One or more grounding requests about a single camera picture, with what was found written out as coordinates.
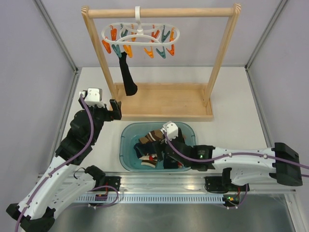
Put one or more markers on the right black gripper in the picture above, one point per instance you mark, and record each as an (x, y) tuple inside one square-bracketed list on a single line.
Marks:
[(176, 139)]

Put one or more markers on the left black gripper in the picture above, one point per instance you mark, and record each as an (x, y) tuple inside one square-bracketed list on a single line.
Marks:
[(115, 114)]

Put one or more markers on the navy patterned sock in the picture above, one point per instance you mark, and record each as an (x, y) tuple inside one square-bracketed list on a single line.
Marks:
[(145, 150), (170, 163)]

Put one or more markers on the black sock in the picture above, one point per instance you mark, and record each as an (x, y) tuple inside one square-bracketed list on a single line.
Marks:
[(130, 87), (159, 147)]

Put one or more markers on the brown striped sock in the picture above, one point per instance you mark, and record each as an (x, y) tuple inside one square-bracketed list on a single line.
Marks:
[(152, 136), (181, 137)]

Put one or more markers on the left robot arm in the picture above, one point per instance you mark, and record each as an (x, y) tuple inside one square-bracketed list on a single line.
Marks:
[(38, 211)]

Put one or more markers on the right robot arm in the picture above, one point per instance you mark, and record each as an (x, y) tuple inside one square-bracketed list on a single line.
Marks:
[(239, 168)]

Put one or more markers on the white clip hanger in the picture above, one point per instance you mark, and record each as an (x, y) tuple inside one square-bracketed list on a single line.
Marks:
[(158, 38)]

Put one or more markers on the teal plastic bin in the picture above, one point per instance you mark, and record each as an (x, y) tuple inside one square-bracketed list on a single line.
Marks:
[(128, 156)]

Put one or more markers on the wooden hanging rack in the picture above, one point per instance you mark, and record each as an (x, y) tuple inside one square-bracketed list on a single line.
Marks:
[(161, 100)]

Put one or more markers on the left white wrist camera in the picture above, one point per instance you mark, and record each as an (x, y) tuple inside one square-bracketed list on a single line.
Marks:
[(93, 97)]

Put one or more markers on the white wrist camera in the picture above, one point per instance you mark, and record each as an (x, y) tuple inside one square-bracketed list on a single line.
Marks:
[(170, 130), (93, 97)]

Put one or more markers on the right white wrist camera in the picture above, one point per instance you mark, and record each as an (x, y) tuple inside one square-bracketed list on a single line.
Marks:
[(170, 130)]

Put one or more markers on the aluminium mounting rail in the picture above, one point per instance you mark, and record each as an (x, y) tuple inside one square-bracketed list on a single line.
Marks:
[(182, 182)]

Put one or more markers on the left aluminium frame post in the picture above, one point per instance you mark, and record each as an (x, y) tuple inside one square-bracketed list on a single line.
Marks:
[(56, 35)]

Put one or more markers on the aluminium frame post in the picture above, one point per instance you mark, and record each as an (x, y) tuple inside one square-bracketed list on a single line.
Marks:
[(56, 35), (268, 29)]

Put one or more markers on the white slotted cable duct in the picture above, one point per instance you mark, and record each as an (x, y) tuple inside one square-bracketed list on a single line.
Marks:
[(152, 198)]

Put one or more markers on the right aluminium frame post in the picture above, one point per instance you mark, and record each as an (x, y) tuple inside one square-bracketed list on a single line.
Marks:
[(268, 29)]

